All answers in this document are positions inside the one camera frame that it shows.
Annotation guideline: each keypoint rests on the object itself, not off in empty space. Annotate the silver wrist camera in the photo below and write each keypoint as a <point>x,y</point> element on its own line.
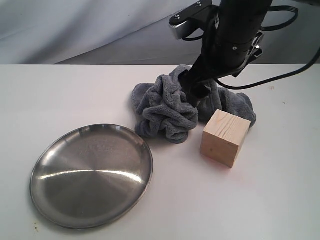
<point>196,16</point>

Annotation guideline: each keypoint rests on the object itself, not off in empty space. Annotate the round stainless steel plate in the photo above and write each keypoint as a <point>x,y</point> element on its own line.
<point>91,176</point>

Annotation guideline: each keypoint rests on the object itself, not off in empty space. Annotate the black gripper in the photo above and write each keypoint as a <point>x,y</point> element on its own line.
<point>219,58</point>

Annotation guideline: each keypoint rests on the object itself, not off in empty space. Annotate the grey fleece towel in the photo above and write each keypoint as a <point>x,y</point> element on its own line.
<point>164,110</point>

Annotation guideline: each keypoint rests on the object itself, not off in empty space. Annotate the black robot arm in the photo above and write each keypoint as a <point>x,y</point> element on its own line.
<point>230,34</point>

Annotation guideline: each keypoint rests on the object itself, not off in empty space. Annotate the wooden cube block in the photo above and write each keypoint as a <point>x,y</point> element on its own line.
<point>223,137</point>

